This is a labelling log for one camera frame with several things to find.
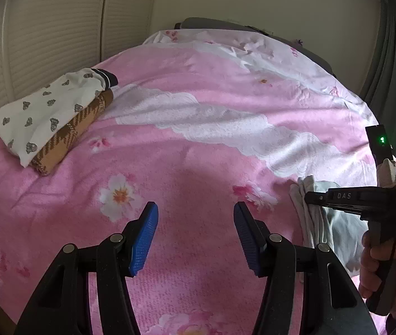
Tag white louvred wardrobe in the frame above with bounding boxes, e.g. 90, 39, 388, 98
0, 0, 160, 161

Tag folded brown plaid garment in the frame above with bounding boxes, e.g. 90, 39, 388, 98
30, 89, 114, 177

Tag light blue long-sleeve shirt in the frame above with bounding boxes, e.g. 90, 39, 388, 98
290, 176, 371, 283

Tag pink floral duvet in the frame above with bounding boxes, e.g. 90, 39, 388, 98
0, 28, 385, 335

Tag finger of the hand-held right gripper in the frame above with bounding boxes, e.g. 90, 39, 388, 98
304, 190, 329, 207

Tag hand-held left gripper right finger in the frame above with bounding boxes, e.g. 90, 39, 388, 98
233, 201, 378, 335

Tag folded white printed garment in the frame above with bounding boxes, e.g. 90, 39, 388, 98
0, 67, 119, 168

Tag grey padded headboard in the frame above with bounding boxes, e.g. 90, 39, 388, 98
174, 17, 335, 75

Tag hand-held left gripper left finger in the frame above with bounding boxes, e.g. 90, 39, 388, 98
13, 202, 159, 335

